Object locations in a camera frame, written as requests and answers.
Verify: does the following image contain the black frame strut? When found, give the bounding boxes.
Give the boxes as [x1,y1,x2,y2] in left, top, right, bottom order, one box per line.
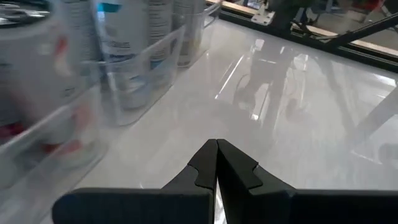
[323,12,398,52]

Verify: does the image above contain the white Celsius can yellow band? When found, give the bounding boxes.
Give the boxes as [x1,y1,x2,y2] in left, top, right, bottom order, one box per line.
[172,0,206,68]

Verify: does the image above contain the white Celsius can blue band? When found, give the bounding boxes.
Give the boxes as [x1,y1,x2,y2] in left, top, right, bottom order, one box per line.
[146,0,177,85]
[93,0,153,110]

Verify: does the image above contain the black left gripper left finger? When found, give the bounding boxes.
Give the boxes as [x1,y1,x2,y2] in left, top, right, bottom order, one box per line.
[52,139,218,224]

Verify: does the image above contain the white Celsius can red band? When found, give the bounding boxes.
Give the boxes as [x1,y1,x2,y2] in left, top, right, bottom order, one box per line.
[0,0,103,169]
[62,0,102,63]

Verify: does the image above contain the white metal bracket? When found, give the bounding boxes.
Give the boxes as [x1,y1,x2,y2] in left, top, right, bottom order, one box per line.
[251,9,276,26]

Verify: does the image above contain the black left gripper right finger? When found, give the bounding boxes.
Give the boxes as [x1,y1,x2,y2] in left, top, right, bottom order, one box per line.
[217,139,398,224]

